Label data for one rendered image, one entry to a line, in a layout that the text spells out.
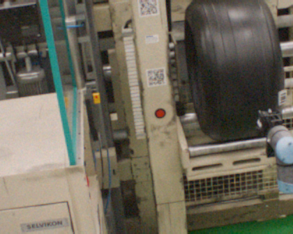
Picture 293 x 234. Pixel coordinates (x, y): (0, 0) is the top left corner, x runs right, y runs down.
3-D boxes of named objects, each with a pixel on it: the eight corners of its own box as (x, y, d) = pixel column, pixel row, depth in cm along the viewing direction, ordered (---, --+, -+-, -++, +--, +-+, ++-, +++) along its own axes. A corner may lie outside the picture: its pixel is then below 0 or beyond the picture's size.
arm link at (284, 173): (314, 186, 202) (312, 156, 198) (287, 198, 198) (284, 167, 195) (300, 178, 209) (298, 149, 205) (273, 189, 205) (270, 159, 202)
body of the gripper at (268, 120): (278, 108, 217) (288, 120, 205) (279, 131, 220) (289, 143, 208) (257, 111, 216) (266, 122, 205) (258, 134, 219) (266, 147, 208)
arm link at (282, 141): (280, 169, 194) (278, 144, 191) (271, 155, 204) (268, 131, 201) (304, 164, 194) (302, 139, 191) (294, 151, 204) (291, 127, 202)
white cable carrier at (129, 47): (136, 139, 260) (122, 30, 239) (135, 133, 265) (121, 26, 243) (147, 137, 260) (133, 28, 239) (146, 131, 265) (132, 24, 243)
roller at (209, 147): (185, 143, 257) (185, 149, 261) (187, 153, 254) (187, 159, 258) (268, 131, 258) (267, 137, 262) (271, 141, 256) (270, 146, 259)
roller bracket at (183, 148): (183, 169, 254) (181, 148, 250) (171, 125, 290) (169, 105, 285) (191, 168, 254) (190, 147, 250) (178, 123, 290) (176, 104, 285)
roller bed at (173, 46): (140, 108, 297) (133, 49, 283) (137, 95, 310) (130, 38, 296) (182, 102, 297) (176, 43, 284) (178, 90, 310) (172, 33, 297)
